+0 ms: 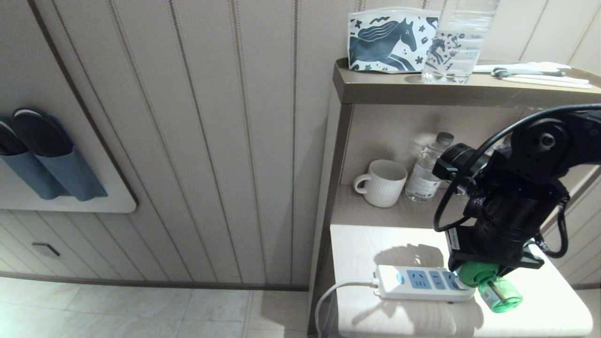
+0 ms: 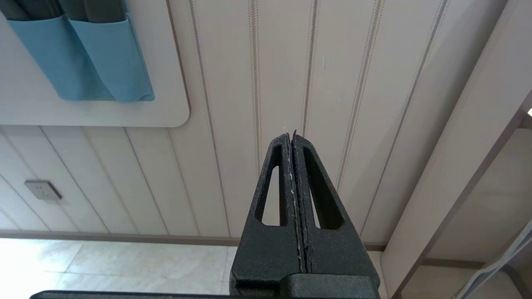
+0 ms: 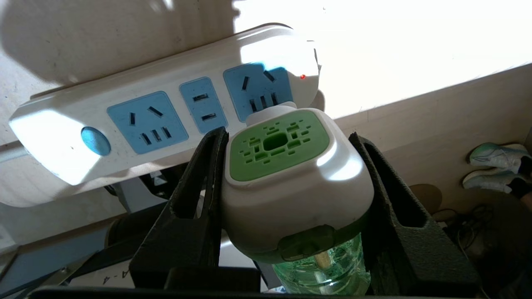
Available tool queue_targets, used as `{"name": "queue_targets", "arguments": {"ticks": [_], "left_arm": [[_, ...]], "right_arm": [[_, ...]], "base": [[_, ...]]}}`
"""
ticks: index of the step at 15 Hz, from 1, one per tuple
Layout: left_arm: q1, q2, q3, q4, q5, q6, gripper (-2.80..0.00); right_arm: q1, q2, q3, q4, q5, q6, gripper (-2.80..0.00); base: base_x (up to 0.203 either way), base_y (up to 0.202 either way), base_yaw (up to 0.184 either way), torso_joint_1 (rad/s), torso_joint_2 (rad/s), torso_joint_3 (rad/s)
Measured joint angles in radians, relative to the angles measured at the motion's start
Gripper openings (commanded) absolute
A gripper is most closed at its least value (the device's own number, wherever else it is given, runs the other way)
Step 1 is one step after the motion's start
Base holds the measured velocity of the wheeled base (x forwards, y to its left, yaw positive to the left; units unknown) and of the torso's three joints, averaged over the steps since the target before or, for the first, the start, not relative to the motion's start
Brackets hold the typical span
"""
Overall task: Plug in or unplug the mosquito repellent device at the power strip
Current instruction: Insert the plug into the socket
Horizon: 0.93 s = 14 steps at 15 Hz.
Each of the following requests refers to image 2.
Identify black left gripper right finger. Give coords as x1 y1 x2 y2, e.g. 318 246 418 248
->
292 130 380 288

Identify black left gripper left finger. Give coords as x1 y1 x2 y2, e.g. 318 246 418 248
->
230 133 300 292

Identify beige brown shelf unit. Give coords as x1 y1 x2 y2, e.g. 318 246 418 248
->
380 0 532 299

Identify blue slippers in holder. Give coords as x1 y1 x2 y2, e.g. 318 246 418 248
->
7 0 155 103

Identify dark grey slipper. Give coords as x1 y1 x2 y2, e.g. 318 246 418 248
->
58 0 126 24
0 0 64 21

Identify white power strip cable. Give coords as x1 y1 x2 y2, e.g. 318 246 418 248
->
453 220 532 299

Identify white rounded wall board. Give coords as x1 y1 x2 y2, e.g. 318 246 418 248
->
0 0 190 128

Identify grey wall socket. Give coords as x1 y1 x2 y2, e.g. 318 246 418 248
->
24 179 63 203

